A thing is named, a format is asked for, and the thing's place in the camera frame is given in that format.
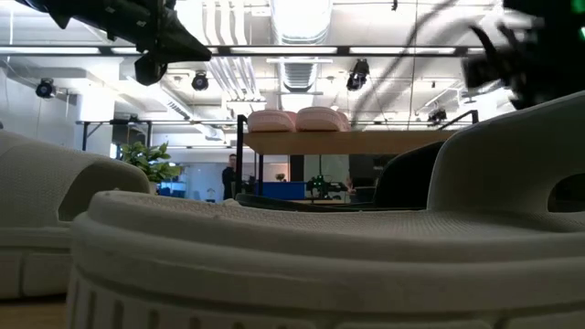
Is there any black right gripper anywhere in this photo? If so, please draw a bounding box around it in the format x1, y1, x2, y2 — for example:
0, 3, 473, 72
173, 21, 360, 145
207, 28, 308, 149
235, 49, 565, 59
462, 0, 585, 111

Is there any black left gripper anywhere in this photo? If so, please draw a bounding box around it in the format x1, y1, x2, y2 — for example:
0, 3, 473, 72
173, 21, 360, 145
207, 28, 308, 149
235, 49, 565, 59
16, 0, 214, 87

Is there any grey slide sandal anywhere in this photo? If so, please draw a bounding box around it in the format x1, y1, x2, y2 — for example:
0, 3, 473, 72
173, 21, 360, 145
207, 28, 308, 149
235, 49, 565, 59
0, 130, 153, 301
66, 90, 585, 329

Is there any potted green plant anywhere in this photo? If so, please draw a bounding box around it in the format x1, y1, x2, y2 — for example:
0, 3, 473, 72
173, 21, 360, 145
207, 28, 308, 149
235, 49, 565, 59
118, 141, 185, 196

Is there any person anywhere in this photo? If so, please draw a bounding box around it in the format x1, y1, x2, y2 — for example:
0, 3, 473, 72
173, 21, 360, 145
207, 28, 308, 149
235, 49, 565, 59
221, 153, 239, 201

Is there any blue bin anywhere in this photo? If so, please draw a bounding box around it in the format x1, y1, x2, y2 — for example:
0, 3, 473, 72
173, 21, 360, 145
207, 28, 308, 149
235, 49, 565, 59
254, 181, 307, 202

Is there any black overhead frame bar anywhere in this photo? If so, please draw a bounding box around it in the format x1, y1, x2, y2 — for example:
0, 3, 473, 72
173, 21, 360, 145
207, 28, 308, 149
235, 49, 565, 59
0, 44, 585, 58

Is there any black background table frame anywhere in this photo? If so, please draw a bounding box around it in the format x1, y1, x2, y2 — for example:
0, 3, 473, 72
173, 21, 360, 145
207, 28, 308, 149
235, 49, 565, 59
75, 118, 154, 153

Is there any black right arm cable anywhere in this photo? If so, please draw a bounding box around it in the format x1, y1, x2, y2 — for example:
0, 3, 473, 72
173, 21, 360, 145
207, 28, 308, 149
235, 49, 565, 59
349, 0, 461, 122

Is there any silver ventilation duct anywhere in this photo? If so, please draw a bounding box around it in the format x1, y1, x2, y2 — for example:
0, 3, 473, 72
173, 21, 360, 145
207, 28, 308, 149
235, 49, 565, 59
268, 0, 335, 93

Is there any wooden shelf with black frame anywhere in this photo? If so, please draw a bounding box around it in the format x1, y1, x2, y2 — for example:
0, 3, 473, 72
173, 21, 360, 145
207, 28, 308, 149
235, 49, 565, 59
234, 109, 481, 212

